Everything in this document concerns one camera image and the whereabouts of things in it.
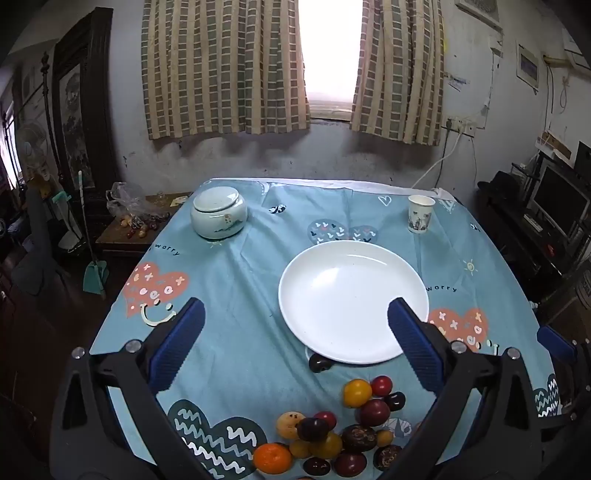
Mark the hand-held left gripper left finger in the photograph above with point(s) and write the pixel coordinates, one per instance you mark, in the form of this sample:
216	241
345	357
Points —
178	346

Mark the printed paper cup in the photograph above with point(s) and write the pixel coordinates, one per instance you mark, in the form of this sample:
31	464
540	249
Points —
421	214

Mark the wall power strip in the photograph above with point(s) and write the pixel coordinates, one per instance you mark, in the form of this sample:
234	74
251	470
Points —
461	125

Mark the pile of small plums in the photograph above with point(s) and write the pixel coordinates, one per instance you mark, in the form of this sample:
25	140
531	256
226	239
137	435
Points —
145	224

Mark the clear plastic bag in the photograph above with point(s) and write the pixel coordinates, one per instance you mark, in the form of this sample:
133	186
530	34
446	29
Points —
124	196

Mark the television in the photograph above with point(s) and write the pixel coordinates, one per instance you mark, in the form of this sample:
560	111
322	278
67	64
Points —
558	198

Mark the grey chair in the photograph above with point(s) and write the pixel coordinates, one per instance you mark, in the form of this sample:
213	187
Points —
32	240

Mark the standing fan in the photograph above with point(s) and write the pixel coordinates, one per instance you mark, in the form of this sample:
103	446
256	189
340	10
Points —
33	143

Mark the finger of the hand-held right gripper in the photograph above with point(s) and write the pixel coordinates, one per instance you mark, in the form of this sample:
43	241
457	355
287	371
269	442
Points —
554	341

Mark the pale ceramic lidded jar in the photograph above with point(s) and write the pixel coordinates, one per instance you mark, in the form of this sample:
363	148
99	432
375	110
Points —
219	212

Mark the white plate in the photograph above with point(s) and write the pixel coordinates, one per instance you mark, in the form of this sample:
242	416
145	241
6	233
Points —
351	295

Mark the bright window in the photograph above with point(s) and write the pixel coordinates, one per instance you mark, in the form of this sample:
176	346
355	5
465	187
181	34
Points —
330	55

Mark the red tomato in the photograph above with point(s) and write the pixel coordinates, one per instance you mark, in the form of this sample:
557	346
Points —
327	417
382	385

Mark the dark red plum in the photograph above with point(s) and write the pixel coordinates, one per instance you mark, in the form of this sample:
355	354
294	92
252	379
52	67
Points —
349	464
374	412

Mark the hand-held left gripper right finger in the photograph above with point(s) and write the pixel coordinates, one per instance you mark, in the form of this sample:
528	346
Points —
415	346

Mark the yellow orange tomato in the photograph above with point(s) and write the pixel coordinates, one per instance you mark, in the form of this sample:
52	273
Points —
357	392

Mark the printed blue tablecloth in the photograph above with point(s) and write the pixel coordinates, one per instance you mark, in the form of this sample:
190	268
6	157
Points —
240	286

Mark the checked beige curtain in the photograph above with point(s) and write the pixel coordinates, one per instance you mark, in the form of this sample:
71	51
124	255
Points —
401	69
221	69

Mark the wooden side table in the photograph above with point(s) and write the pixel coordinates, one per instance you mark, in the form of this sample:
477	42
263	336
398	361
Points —
120	240

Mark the small yellow fruit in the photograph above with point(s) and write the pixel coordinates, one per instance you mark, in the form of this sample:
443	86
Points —
384	437
299	449

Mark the wrinkled dark passion fruit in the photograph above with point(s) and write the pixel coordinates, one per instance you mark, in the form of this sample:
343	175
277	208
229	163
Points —
358	437
387	457

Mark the spotted yellow fruit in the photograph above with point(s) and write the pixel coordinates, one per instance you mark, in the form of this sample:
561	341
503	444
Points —
288	423

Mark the dark framed painting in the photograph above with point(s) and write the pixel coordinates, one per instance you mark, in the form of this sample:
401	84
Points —
74	120

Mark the orange tangerine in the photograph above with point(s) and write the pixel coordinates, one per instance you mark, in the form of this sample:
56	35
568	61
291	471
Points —
272	459

